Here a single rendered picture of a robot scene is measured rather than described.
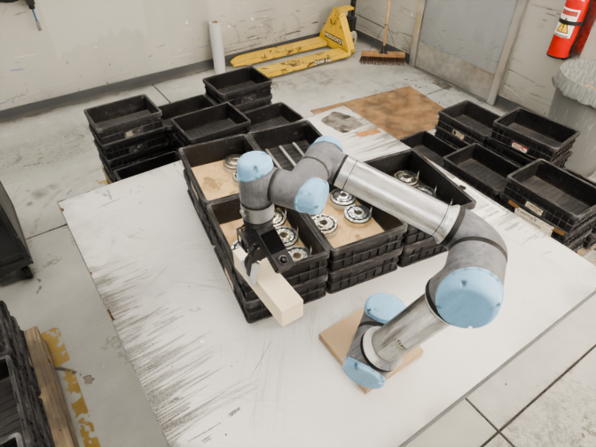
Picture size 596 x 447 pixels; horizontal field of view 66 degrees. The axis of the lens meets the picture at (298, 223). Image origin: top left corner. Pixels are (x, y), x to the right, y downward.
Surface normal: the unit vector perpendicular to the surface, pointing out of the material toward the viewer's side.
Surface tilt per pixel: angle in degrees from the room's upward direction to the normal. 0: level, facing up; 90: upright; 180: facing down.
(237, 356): 0
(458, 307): 84
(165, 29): 90
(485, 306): 86
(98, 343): 0
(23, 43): 90
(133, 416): 0
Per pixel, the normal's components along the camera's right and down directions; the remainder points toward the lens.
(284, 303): 0.00, -0.74
